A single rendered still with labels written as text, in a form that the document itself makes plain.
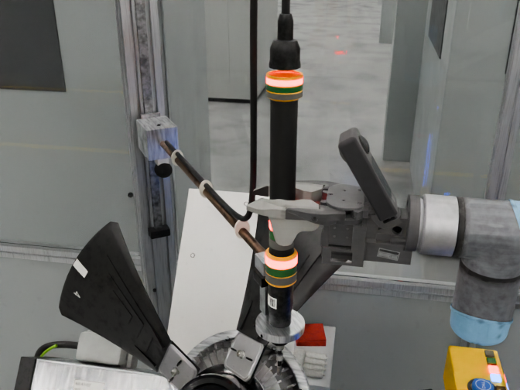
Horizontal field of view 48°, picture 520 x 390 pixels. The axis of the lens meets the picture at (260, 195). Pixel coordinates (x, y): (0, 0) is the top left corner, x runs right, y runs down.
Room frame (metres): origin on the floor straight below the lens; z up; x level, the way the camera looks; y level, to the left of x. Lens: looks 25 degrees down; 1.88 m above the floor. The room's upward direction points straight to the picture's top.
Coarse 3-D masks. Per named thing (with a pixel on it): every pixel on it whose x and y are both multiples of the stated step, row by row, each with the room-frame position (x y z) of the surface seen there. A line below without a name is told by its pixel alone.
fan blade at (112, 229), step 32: (96, 256) 0.84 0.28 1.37; (128, 256) 0.81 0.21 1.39; (64, 288) 0.86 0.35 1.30; (96, 288) 0.83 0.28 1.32; (128, 288) 0.79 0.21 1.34; (96, 320) 0.83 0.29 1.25; (128, 320) 0.78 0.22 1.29; (160, 320) 0.75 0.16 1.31; (128, 352) 0.80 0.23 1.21; (160, 352) 0.75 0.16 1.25
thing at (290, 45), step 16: (288, 16) 0.67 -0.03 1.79; (288, 32) 0.66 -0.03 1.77; (272, 48) 0.66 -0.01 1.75; (288, 48) 0.66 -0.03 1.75; (272, 64) 0.66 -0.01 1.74; (288, 64) 0.65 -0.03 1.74; (272, 288) 0.66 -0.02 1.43; (288, 288) 0.66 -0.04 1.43; (272, 304) 0.66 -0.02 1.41; (288, 304) 0.66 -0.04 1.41; (272, 320) 0.66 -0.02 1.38; (288, 320) 0.66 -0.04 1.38
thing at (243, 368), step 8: (240, 336) 0.78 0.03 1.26; (232, 344) 0.78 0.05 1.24; (240, 344) 0.76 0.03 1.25; (248, 344) 0.75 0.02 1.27; (256, 344) 0.73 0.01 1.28; (232, 352) 0.76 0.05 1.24; (248, 352) 0.73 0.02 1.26; (256, 352) 0.72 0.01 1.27; (232, 360) 0.75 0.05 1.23; (240, 360) 0.74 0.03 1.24; (248, 360) 0.72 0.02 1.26; (256, 360) 0.71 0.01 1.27; (232, 368) 0.73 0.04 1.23; (240, 368) 0.72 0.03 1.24; (248, 368) 0.71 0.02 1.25; (240, 376) 0.71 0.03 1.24; (248, 376) 0.69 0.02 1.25
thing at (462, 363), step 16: (448, 352) 0.97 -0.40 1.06; (464, 352) 0.96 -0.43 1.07; (480, 352) 0.96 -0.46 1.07; (496, 352) 0.96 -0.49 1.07; (448, 368) 0.94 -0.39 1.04; (464, 368) 0.91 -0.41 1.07; (480, 368) 0.91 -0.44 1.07; (448, 384) 0.92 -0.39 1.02; (464, 384) 0.87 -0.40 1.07; (496, 384) 0.87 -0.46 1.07
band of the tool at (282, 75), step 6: (270, 72) 0.69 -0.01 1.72; (276, 72) 0.69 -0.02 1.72; (282, 72) 0.69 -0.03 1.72; (288, 72) 0.69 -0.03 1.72; (294, 72) 0.69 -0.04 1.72; (300, 72) 0.68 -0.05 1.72; (270, 78) 0.66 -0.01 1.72; (276, 78) 0.65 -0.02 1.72; (282, 78) 0.65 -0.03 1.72; (288, 78) 0.65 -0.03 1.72; (294, 78) 0.65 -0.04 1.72; (300, 78) 0.66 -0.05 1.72; (300, 84) 0.66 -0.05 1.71
